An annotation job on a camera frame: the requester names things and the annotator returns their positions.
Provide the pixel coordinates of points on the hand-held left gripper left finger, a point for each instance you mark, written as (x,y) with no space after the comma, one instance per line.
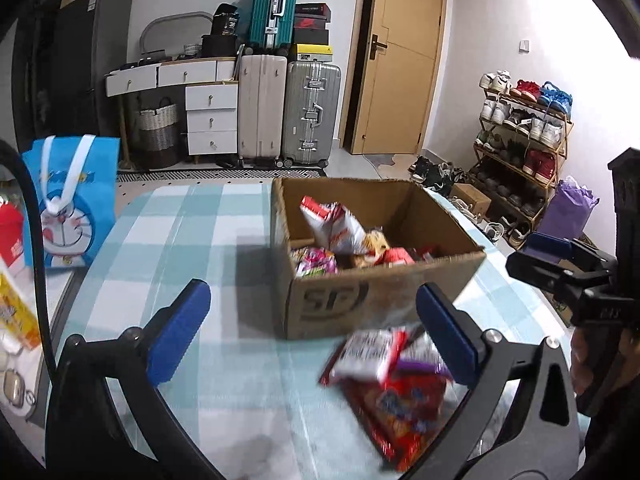
(175,332)

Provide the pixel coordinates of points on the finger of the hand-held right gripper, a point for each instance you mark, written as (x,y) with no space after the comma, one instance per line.
(555,247)
(540,275)

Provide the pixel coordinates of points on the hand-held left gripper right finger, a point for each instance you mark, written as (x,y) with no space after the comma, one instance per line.
(450,335)

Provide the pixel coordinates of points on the purple snack bag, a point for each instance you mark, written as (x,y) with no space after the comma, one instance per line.
(425,357)

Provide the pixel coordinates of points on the brown cardboard box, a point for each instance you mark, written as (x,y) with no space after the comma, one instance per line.
(375,305)

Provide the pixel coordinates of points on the puffy white red snack bag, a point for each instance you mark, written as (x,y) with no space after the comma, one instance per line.
(367,355)

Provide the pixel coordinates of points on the yellow biscuit packet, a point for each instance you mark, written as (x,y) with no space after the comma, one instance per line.
(377,242)

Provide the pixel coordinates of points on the pink green snack packet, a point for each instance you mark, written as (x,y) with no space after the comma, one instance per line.
(315,262)

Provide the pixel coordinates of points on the red white striped snack bag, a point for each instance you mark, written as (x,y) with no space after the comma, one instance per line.
(335,225)

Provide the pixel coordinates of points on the person's right hand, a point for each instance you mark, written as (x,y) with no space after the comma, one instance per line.
(582,365)

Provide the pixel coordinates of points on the small cardboard box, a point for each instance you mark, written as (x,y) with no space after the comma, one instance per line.
(472,197)

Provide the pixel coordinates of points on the wooden shoe rack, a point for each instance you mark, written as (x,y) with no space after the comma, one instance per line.
(564,132)

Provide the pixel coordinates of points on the rows of racked shoes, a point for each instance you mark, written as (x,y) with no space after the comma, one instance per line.
(540,127)

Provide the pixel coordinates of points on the white side table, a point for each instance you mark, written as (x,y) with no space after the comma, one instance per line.
(55,290)

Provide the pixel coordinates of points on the pile of loose shoes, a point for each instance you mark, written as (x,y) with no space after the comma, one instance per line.
(435,170)

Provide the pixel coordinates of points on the blue cartoon tote bag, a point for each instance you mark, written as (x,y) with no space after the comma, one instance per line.
(75,210)

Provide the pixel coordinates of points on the yellow carton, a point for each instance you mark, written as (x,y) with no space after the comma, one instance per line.
(17,310)

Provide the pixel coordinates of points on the beige earbud case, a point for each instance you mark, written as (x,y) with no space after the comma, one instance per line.
(17,387)

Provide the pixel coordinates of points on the woven laundry basket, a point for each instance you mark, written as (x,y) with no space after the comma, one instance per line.
(157,127)

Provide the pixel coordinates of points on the white drawer cabinet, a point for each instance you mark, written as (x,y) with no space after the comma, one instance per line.
(211,120)

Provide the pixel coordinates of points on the beige suitcase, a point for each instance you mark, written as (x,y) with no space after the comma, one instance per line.
(261,110)

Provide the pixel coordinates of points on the wooden door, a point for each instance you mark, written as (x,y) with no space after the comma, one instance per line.
(405,55)

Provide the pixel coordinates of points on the silver suitcase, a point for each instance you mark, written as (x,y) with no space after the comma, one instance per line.
(310,115)

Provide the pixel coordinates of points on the white desk with drawers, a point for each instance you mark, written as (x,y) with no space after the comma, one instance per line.
(145,77)

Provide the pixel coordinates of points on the dark grey refrigerator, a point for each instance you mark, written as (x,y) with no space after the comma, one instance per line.
(90,60)

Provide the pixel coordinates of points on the black storage box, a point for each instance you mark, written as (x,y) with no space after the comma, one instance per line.
(219,46)

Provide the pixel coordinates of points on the dark tall cabinet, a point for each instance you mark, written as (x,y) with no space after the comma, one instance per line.
(35,65)

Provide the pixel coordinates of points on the arched mirror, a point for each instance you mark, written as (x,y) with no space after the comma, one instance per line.
(147,27)

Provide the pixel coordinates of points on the yellow black box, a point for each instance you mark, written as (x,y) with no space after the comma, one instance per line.
(312,53)

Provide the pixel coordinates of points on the black bag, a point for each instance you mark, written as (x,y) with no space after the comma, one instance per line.
(225,20)

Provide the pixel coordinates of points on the plain black shoe box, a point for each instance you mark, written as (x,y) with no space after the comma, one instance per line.
(310,36)

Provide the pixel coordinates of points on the red black shoe box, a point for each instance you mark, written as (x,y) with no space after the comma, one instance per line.
(311,22)

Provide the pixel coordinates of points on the teal suitcase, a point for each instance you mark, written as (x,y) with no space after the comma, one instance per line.
(272,7)

